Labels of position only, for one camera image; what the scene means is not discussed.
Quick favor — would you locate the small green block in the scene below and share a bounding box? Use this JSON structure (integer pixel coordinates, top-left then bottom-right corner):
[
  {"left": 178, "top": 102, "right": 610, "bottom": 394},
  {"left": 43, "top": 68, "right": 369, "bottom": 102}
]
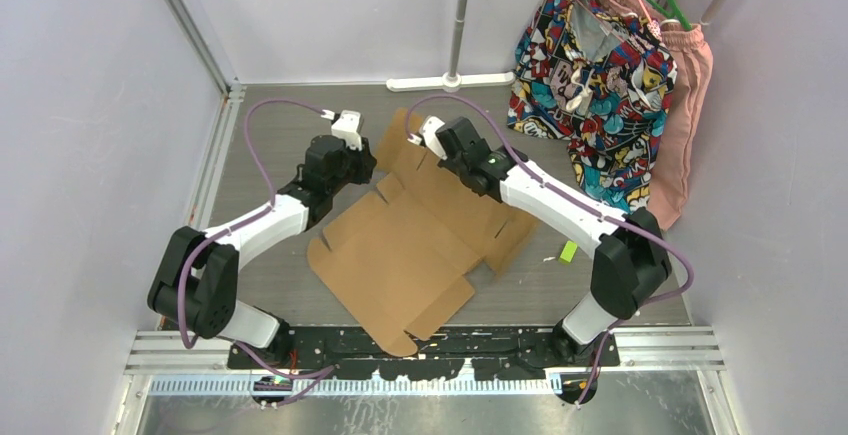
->
[{"left": 558, "top": 240, "right": 579, "bottom": 264}]

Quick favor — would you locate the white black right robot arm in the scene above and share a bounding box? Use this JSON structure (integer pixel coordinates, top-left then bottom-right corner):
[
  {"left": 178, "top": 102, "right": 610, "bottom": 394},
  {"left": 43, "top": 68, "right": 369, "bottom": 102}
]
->
[{"left": 408, "top": 116, "right": 671, "bottom": 366}]

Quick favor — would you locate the brown cardboard box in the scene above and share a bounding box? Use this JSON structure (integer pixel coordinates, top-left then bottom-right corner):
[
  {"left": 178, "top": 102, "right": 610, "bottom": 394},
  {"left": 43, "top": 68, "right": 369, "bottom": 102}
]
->
[{"left": 307, "top": 108, "right": 538, "bottom": 357}]

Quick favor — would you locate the white rack stand with pole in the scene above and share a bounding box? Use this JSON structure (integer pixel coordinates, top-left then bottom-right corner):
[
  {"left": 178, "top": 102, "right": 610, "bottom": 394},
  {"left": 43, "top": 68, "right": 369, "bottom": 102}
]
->
[{"left": 385, "top": 0, "right": 515, "bottom": 93}]

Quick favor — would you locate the colourful cartoon print garment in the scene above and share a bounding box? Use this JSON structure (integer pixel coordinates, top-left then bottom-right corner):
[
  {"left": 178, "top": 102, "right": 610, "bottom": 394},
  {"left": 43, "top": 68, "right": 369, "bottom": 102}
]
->
[{"left": 507, "top": 0, "right": 677, "bottom": 212}]

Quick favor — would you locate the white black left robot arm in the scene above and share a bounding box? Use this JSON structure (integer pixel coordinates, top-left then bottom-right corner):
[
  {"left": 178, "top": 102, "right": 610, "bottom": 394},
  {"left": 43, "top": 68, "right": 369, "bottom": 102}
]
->
[{"left": 147, "top": 110, "right": 376, "bottom": 368}]

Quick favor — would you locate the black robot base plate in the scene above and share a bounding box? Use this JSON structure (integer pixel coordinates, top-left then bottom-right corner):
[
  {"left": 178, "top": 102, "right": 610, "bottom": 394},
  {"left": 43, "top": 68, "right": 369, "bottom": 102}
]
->
[{"left": 227, "top": 326, "right": 620, "bottom": 403}]

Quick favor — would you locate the pink garment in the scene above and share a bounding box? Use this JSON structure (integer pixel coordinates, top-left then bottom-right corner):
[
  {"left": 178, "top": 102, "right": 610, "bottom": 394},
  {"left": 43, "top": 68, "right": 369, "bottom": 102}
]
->
[{"left": 645, "top": 0, "right": 714, "bottom": 230}]

